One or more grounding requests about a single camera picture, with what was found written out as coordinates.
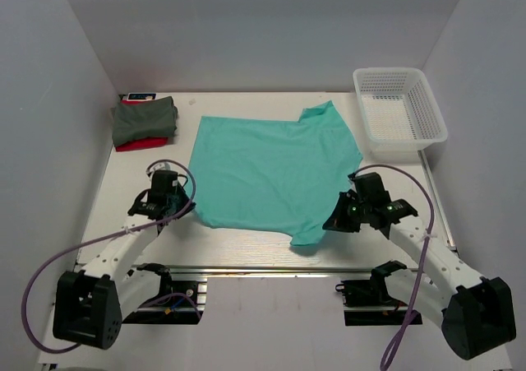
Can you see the blue white card box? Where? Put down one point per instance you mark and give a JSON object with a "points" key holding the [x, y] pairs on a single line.
{"points": [[140, 96]]}

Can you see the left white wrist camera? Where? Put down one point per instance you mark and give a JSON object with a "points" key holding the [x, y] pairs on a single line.
{"points": [[162, 165]]}

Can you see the folded red t-shirt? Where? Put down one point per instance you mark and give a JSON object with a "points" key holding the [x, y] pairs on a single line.
{"points": [[142, 144]]}

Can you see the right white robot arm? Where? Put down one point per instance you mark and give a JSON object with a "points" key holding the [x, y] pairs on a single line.
{"points": [[475, 314]]}

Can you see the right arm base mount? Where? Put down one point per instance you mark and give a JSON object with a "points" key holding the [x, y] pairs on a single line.
{"points": [[366, 301]]}

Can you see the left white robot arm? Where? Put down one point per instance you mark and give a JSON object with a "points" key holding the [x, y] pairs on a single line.
{"points": [[92, 303]]}

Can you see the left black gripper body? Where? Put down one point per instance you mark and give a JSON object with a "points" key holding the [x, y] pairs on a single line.
{"points": [[179, 201]]}

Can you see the teal t-shirt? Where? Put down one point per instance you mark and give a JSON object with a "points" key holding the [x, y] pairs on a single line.
{"points": [[276, 176]]}

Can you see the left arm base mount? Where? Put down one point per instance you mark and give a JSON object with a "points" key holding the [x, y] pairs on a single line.
{"points": [[180, 301]]}

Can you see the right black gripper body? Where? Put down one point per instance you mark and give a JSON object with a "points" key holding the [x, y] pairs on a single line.
{"points": [[352, 212]]}

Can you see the folded grey t-shirt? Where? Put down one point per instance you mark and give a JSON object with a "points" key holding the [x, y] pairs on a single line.
{"points": [[150, 119]]}

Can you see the white plastic mesh basket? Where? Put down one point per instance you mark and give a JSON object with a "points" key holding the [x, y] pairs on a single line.
{"points": [[399, 112]]}

